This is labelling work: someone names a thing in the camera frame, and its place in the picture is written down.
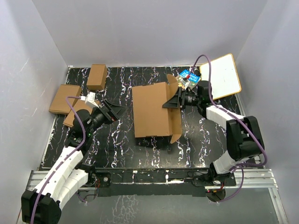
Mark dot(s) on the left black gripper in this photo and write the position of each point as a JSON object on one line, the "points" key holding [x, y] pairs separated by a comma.
{"points": [[110, 115]]}

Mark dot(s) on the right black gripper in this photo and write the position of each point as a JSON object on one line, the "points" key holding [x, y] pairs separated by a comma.
{"points": [[173, 102]]}

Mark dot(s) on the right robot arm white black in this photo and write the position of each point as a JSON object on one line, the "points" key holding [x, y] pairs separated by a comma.
{"points": [[244, 140]]}

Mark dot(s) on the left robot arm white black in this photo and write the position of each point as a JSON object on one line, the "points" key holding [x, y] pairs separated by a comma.
{"points": [[45, 202]]}

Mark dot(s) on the folded brown cardboard box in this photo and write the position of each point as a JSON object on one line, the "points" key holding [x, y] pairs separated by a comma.
{"points": [[79, 105]]}

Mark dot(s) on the blue Treehouse book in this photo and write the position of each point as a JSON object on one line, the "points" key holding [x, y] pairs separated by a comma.
{"points": [[194, 79]]}

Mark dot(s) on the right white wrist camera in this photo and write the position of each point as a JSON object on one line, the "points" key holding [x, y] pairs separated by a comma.
{"points": [[184, 82]]}

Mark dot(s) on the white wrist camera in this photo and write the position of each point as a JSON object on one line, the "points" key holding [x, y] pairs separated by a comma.
{"points": [[89, 100], [184, 82]]}

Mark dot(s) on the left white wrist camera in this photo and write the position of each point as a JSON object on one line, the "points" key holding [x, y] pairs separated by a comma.
{"points": [[89, 100]]}

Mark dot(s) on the white board yellow frame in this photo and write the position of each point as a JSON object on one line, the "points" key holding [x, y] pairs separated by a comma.
{"points": [[224, 77]]}

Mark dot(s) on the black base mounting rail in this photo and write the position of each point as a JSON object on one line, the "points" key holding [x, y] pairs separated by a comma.
{"points": [[107, 182]]}

